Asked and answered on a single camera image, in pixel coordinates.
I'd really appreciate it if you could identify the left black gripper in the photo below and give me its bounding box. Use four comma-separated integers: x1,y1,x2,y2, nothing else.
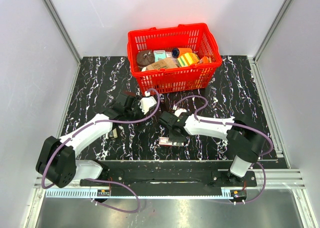
124,96,154,132

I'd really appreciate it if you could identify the beige stapler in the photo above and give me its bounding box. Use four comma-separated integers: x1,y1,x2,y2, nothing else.
106,128,118,139

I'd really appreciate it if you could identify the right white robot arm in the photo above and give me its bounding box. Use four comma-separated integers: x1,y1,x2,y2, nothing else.
159,111,266,186

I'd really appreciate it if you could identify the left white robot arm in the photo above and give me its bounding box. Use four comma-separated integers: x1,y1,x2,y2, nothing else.
35,88,160,189

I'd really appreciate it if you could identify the staple box red white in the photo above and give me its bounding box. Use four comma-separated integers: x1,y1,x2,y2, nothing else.
158,137,184,147

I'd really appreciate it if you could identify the brown round muffin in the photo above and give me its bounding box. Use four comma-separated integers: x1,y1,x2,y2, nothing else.
136,49,155,67

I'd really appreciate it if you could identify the brown cardboard box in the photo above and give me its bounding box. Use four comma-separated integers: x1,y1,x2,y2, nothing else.
145,57,178,71

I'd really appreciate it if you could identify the teal small carton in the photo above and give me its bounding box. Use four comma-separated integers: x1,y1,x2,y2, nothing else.
153,50,167,62

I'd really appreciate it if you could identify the yellow green sponge pack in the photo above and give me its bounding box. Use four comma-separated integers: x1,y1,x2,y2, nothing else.
177,52,200,67

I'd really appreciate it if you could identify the orange bottle blue cap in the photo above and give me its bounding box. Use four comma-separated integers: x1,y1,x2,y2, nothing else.
171,47,193,59

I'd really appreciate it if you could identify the orange snack packet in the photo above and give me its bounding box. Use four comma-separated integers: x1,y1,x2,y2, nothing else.
198,56,212,64

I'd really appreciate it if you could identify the red plastic shopping basket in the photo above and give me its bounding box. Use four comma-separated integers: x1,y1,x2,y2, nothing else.
127,23,222,94

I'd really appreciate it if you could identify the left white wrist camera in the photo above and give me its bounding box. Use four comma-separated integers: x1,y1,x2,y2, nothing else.
138,91,157,115

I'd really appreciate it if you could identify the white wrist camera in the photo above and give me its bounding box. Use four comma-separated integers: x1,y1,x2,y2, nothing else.
174,108,187,117
138,91,157,115

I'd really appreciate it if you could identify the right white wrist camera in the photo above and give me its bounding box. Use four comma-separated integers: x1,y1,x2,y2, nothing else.
174,108,187,117

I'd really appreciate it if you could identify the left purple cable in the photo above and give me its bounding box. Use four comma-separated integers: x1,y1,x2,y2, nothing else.
41,88,160,213

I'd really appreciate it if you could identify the purple cable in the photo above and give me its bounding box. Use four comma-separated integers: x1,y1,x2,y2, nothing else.
41,88,160,213
173,95,274,205

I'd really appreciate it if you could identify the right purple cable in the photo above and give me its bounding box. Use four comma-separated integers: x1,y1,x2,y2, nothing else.
173,95,274,205

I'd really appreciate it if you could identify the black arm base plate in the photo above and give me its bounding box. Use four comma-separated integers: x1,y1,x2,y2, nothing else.
80,160,257,199

